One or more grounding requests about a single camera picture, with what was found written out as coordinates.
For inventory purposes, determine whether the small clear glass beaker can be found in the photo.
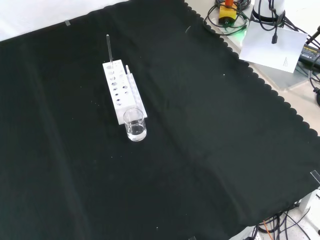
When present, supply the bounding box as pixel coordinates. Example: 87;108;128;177
123;107;147;143

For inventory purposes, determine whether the orange cable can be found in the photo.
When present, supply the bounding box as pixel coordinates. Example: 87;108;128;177
262;219;276;240

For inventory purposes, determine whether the white paper sheet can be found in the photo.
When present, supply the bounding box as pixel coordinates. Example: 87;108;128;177
238;21;309;74

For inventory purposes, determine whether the grey metal base plate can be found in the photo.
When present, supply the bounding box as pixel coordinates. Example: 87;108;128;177
217;9;320;91

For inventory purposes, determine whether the black bench cloth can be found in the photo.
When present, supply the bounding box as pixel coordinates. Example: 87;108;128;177
0;0;320;240

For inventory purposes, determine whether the yellow stop button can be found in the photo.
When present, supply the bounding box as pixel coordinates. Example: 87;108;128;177
218;0;238;26

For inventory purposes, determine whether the black cable with plug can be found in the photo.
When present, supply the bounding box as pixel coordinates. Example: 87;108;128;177
257;0;285;45

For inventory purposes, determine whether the black power adapter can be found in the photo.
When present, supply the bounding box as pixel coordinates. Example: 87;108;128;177
298;44;320;66

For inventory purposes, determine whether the white test tube rack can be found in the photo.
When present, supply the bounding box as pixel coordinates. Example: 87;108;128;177
102;59;148;126

